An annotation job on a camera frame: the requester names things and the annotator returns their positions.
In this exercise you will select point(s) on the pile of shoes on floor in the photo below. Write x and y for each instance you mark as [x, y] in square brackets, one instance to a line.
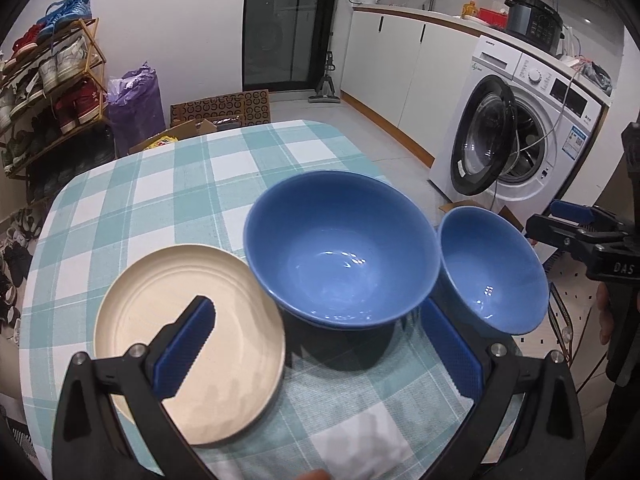
[15, 260]

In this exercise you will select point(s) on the person's left hand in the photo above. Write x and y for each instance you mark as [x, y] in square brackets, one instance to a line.
[314, 475]

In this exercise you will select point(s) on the black framed glass door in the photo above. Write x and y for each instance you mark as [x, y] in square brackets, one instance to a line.
[280, 35]

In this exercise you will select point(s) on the grey stick vacuum cleaner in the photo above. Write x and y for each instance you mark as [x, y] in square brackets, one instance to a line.
[327, 87]

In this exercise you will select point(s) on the open cardboard box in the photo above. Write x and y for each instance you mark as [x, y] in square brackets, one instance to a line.
[190, 130]

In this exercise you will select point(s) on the white washing machine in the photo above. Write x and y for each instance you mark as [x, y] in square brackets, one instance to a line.
[500, 55]

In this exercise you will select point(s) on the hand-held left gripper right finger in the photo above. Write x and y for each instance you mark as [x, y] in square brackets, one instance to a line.
[452, 355]

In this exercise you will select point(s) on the cream round plate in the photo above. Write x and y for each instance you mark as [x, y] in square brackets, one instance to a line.
[150, 300]

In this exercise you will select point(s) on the yellow bottle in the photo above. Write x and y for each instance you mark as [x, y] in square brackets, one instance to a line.
[469, 10]

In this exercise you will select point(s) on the purple plastic bag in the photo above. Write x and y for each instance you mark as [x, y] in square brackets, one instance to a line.
[135, 110]

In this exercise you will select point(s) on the teal checkered tablecloth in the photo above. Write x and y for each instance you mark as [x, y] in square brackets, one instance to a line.
[150, 185]

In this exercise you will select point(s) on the grey cloth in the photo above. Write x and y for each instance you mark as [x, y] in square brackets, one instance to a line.
[597, 77]

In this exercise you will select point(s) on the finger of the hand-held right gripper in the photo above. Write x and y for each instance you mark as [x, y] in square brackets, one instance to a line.
[570, 210]
[550, 230]

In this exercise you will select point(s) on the red box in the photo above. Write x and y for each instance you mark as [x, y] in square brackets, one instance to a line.
[492, 16]

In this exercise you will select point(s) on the person's right hand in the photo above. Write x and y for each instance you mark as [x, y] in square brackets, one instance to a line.
[605, 315]

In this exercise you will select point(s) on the wooden shoe rack with shoes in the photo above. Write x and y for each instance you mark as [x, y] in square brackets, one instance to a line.
[65, 60]

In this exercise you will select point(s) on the white base cabinets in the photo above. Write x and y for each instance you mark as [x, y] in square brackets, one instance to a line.
[390, 60]

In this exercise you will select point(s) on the brown circle-patterned box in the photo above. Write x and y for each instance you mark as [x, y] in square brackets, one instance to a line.
[225, 107]

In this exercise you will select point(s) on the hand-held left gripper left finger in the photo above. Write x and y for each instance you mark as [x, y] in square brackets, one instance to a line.
[185, 350]

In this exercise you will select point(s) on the black pressure cooker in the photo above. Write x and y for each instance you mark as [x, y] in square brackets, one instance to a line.
[530, 20]

